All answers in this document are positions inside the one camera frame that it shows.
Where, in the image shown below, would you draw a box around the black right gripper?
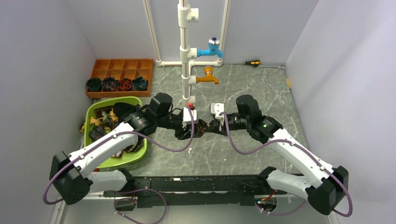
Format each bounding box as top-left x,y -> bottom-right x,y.
204,113 -> 250,136

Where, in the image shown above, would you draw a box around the brown floral tie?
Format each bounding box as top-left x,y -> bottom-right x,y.
194,119 -> 209,138

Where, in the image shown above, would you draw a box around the orange wooden compartment tray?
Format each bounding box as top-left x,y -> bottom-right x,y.
86,58 -> 154,98

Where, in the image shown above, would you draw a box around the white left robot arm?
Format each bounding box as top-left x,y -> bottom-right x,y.
42,93 -> 198,205

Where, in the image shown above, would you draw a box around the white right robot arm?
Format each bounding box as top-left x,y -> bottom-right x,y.
209,94 -> 353,217

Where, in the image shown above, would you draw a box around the pile of floral ties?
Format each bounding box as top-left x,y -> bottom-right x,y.
89,102 -> 144,158

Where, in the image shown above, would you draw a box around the teal black rolled tie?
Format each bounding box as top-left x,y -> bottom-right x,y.
132,76 -> 148,91

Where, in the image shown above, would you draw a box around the orange plastic faucet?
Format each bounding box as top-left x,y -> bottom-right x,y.
196,66 -> 219,84

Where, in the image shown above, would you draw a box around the red black rolled tie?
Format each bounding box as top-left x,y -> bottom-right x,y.
118,78 -> 133,91

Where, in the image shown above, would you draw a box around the yellow black screwdriver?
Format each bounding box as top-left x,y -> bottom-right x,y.
229,60 -> 261,67

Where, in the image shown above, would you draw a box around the silver wrench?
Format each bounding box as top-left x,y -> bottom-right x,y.
252,64 -> 285,70

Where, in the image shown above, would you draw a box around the green plastic basin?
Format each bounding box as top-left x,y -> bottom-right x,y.
83,96 -> 148,168

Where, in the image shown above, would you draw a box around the blue plastic faucet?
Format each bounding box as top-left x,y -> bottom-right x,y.
197,37 -> 223,58

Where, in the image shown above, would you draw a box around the dark green rolled tie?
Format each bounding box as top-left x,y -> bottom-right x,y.
86,77 -> 102,92

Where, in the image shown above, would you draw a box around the white PVC pipe assembly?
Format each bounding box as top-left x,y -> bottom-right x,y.
143,0 -> 230,108

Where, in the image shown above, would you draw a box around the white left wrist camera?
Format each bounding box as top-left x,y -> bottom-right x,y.
183,107 -> 198,125

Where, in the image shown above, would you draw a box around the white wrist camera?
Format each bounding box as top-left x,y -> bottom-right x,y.
210,103 -> 225,122
183,107 -> 198,125

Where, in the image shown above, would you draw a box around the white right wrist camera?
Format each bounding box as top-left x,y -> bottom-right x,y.
210,103 -> 225,122

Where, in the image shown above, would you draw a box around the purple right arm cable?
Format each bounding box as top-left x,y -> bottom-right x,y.
219,112 -> 354,217

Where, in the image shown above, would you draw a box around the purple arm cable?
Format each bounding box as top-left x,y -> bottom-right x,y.
219,112 -> 354,217
42,103 -> 196,224

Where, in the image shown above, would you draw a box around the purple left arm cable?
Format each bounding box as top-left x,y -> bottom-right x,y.
42,103 -> 196,224

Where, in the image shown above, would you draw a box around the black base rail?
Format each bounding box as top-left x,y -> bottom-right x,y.
103,175 -> 285,208

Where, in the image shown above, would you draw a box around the yellow black tool handle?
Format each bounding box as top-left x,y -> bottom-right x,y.
79,122 -> 86,133

